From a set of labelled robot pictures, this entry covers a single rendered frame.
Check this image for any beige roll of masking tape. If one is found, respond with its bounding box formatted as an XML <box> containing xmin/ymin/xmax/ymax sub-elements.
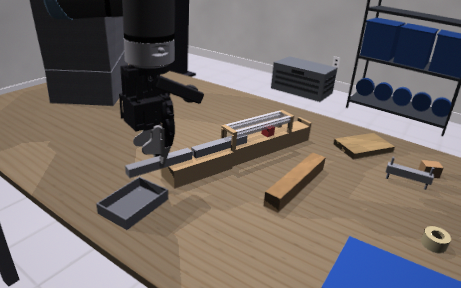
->
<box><xmin>421</xmin><ymin>226</ymin><xmax>451</xmax><ymax>253</ymax></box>

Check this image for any blue flat rectangular sheet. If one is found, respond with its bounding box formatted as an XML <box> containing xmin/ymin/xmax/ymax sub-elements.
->
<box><xmin>321</xmin><ymin>236</ymin><xmax>461</xmax><ymax>288</ymax></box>

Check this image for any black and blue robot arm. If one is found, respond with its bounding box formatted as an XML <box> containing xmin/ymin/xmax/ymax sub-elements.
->
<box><xmin>44</xmin><ymin>0</ymin><xmax>204</xmax><ymax>104</ymax></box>

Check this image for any flat tan wooden board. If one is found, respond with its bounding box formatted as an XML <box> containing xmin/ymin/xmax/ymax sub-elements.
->
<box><xmin>333</xmin><ymin>133</ymin><xmax>395</xmax><ymax>159</ymax></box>

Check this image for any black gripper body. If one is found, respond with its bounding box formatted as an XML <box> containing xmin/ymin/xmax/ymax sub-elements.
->
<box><xmin>119</xmin><ymin>65</ymin><xmax>174</xmax><ymax>132</ymax></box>

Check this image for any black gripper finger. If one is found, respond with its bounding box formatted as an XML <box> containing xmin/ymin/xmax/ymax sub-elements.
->
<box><xmin>142</xmin><ymin>108</ymin><xmax>175</xmax><ymax>168</ymax></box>
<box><xmin>133</xmin><ymin>129</ymin><xmax>160</xmax><ymax>157</ymax></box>

